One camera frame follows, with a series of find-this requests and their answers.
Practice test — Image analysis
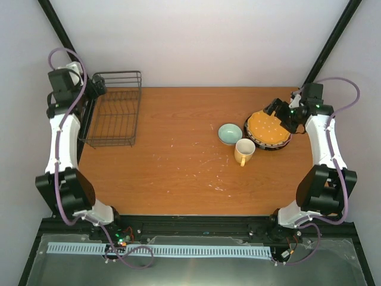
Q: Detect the orange dotted plate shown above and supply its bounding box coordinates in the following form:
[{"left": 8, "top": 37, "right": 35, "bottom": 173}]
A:
[{"left": 248, "top": 110, "right": 290, "bottom": 145}]

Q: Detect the dark wire dish rack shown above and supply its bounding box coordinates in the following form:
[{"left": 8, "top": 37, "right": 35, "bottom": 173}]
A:
[{"left": 79, "top": 70, "right": 142, "bottom": 148}]

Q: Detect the yellow ceramic mug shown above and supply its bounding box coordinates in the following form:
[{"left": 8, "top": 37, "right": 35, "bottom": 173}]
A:
[{"left": 234, "top": 138, "right": 255, "bottom": 167}]

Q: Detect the light green ceramic bowl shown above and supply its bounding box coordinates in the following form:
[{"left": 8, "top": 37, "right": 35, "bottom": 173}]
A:
[{"left": 218, "top": 123, "right": 243, "bottom": 145}]

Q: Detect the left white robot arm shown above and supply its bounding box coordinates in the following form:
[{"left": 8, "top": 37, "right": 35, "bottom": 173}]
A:
[{"left": 35, "top": 61, "right": 124, "bottom": 240}]

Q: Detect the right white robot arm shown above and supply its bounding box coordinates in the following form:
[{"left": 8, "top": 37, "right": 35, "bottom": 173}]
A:
[{"left": 264, "top": 82, "right": 357, "bottom": 242}]

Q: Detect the black white striped plate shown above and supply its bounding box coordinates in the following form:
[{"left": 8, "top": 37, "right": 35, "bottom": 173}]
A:
[{"left": 243, "top": 117, "right": 292, "bottom": 151}]

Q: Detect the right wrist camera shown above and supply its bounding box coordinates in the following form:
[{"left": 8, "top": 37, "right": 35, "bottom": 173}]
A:
[{"left": 289, "top": 92, "right": 301, "bottom": 109}]

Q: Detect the left black frame post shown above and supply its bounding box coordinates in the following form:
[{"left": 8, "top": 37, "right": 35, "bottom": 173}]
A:
[{"left": 38, "top": 0, "right": 76, "bottom": 52}]

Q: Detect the black frame post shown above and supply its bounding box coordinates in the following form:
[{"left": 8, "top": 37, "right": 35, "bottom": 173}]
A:
[
  {"left": 303, "top": 0, "right": 362, "bottom": 84},
  {"left": 38, "top": 0, "right": 76, "bottom": 52}
]

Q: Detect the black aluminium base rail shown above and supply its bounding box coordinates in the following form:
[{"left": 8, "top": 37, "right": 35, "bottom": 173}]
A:
[{"left": 38, "top": 214, "right": 357, "bottom": 244}]

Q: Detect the right black frame post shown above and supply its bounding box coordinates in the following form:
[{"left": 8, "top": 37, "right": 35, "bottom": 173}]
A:
[{"left": 303, "top": 0, "right": 362, "bottom": 84}]

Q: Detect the light blue cable duct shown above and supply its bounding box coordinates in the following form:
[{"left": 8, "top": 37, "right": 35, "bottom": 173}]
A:
[{"left": 46, "top": 242, "right": 271, "bottom": 260}]

